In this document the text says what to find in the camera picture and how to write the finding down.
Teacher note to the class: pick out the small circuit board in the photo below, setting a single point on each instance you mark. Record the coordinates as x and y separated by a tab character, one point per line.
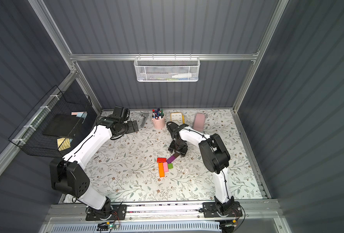
107	227

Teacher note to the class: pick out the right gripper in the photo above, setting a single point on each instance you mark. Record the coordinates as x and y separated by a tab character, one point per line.
177	148

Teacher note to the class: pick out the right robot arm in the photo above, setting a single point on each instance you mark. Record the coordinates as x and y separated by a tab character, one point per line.
215	157

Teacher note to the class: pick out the white wire basket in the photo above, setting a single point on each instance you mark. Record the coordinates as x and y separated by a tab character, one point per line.
161	68

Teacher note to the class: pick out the white tube in basket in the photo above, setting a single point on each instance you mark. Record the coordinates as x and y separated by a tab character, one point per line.
182	76

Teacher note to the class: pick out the purple wooden block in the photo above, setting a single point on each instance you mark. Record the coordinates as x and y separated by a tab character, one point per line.
171	159

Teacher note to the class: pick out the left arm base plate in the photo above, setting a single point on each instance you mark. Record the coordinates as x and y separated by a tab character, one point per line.
109	212

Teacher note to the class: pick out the pink wooden block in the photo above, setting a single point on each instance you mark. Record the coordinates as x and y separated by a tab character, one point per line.
165	167

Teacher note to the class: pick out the pink case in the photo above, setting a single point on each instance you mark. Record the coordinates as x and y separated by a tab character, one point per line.
199	122

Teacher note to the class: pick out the pink blue sticky notes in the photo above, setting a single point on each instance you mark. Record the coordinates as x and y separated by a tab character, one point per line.
79	114

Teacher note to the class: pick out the yellow tray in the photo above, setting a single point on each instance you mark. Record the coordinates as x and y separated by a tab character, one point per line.
177	117

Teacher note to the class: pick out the pink pen cup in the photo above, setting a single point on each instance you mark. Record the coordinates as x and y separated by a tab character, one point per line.
158	118

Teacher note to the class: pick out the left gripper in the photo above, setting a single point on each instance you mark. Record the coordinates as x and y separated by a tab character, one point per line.
133	126

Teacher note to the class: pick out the black notebook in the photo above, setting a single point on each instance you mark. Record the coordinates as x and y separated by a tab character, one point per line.
63	126

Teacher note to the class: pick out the red wooden block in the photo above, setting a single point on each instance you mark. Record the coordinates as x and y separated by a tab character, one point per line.
161	160

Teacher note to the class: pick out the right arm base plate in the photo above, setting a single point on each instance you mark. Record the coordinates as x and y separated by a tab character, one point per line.
212	209

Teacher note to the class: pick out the orange wooden block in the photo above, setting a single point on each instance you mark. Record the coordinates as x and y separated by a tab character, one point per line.
161	170

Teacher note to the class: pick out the yellow sticky notes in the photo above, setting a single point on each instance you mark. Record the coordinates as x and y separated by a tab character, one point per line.
63	143

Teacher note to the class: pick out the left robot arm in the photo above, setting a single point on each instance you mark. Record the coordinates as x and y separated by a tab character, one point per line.
68	173

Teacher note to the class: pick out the black wire basket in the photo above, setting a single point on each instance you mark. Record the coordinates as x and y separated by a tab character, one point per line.
28	136

